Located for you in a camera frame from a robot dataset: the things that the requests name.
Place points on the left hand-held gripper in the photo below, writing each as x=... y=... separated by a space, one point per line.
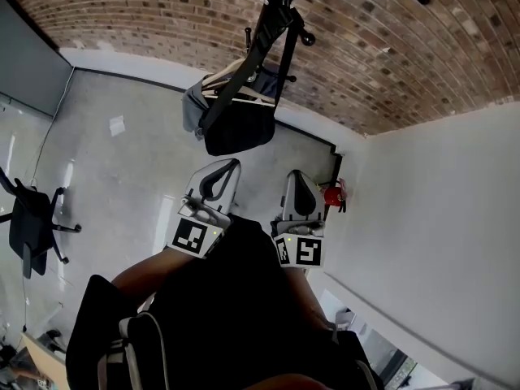
x=195 y=234

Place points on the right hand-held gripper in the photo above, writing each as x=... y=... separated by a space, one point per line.
x=302 y=250

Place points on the black shoulder bag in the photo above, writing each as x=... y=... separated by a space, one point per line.
x=239 y=132

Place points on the person's left forearm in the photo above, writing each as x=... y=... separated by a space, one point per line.
x=142 y=272

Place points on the person's right forearm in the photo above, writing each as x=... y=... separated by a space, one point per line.
x=313 y=299

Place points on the red fire extinguisher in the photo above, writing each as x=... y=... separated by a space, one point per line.
x=333 y=195

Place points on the grey hanging garment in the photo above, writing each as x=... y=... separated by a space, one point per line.
x=191 y=108

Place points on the beige wooden hanger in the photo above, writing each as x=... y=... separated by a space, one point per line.
x=227 y=80

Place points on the person's black clothing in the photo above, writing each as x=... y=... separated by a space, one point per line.
x=227 y=299

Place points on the white paper sheet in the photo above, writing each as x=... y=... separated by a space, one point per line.
x=117 y=125

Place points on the black office chair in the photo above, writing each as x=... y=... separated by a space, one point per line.
x=30 y=226

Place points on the light wooden board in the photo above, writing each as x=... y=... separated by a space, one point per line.
x=42 y=360

